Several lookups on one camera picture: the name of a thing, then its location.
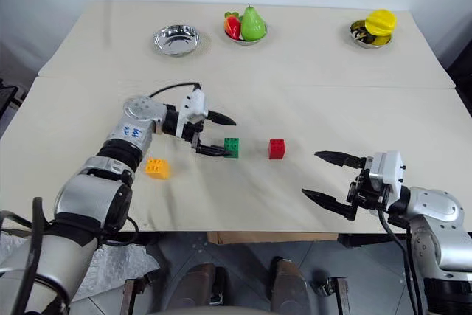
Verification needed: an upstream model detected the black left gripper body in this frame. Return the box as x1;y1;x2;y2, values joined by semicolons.
181;117;207;152

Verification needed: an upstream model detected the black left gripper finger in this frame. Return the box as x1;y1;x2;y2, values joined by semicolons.
195;143;234;158
206;109;237;127

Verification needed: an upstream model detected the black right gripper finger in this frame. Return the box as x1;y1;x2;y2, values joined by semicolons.
301;188;358;222
313;150;368;170

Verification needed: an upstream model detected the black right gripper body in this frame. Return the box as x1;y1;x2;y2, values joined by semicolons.
346;158;392;212

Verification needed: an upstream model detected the green toy brick cube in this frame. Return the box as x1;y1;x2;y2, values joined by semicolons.
223;136;240;160

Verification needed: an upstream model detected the yellow toy brick cube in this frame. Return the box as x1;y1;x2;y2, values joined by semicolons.
143;157;172;182

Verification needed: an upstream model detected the red toy brick cube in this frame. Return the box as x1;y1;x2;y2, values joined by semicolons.
268;139;286;161

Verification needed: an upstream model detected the steel bowl with fruit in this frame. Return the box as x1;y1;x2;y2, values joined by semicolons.
222;21;269;47

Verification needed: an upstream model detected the empty steel bowl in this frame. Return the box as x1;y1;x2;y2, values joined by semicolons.
153;24;201;58

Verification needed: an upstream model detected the red toy pepper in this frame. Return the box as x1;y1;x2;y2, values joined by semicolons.
223;11;243;40

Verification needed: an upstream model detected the dark brown rounded shape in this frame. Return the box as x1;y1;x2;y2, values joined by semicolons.
170;262;226;312
269;257;311;314

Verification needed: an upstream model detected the dark metal table leg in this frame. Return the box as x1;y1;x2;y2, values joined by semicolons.
324;277;351;315
120;278;136;315

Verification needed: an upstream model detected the green toy pear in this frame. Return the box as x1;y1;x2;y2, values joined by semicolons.
240;3;268;42

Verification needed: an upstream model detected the steel bowl with yellow toys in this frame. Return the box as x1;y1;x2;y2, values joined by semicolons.
349;19;394;51

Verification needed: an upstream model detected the yellow toy bell pepper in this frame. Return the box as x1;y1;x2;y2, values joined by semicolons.
364;8;398;38

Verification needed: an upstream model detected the white crumpled plastic sheet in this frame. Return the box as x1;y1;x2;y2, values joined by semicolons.
0;232;162;303

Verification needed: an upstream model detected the dark object beside table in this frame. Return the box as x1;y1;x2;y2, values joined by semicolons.
445;30;472;119

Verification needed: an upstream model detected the black object beside table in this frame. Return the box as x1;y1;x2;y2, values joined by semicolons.
0;77;27;119

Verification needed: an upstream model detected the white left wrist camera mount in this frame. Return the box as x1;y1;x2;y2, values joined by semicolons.
175;88;209;139

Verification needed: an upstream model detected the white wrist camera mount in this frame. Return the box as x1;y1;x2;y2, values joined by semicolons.
175;88;209;139
368;150;408;198

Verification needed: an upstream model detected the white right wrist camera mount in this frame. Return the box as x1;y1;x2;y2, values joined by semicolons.
368;150;408;198

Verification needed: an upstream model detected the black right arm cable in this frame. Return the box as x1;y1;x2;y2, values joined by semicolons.
378;208;425;315

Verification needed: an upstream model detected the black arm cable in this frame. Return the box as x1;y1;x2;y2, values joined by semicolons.
149;81;203;99
378;208;425;315

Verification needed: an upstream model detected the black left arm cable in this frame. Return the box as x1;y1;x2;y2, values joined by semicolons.
149;81;203;99

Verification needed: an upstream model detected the black shoulder cable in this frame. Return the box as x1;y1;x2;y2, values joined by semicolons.
0;196;47;315

